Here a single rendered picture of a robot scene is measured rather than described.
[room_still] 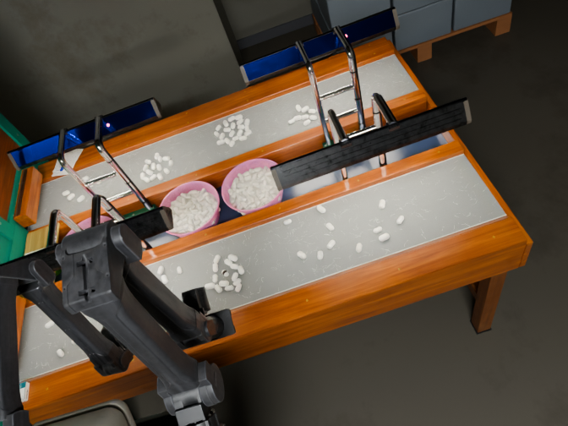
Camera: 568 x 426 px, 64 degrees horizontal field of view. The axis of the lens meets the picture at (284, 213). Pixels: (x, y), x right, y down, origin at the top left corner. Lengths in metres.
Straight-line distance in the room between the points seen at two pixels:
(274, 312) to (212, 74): 2.14
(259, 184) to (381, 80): 0.74
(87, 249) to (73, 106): 2.81
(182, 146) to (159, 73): 1.19
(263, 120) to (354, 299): 0.99
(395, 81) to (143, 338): 1.65
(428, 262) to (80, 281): 1.10
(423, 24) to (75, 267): 2.85
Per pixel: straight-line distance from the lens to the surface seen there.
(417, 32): 3.29
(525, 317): 2.33
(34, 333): 2.00
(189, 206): 1.93
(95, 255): 0.72
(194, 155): 2.11
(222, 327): 1.19
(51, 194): 2.41
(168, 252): 1.80
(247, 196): 1.85
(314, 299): 1.51
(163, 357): 0.84
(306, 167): 1.39
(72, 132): 1.97
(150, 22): 3.11
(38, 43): 3.27
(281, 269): 1.61
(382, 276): 1.51
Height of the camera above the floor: 2.11
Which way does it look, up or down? 52 degrees down
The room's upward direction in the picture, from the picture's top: 24 degrees counter-clockwise
